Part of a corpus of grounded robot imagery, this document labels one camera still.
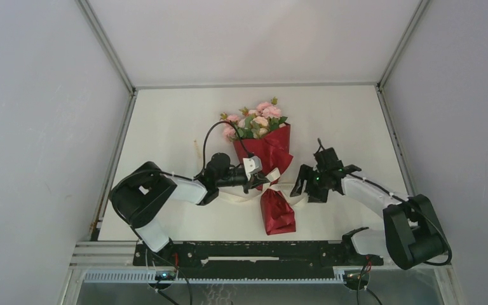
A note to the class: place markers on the aluminium frame front rail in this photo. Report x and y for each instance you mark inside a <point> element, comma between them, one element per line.
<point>101,254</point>

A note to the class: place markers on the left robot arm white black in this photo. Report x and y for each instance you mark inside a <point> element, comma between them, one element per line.
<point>138,198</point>

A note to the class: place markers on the white cable duct strip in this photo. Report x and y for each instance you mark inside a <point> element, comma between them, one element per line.
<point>139,276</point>

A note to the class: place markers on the red wrapping paper sheet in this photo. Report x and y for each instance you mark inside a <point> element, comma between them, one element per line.
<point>274,152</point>

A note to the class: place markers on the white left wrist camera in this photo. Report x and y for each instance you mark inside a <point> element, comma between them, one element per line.
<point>252,165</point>

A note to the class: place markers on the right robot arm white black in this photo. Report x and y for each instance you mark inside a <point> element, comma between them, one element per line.
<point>411,233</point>

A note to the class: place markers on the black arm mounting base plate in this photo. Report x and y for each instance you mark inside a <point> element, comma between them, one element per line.
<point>241,270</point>

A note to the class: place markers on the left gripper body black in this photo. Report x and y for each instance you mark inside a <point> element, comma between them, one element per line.
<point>234,178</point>

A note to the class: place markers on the pink fake flower stem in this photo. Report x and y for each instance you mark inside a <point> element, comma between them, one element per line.
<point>252,125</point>
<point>229,131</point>
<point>273,113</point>

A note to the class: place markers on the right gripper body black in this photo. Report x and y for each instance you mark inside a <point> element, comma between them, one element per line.
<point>316,185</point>

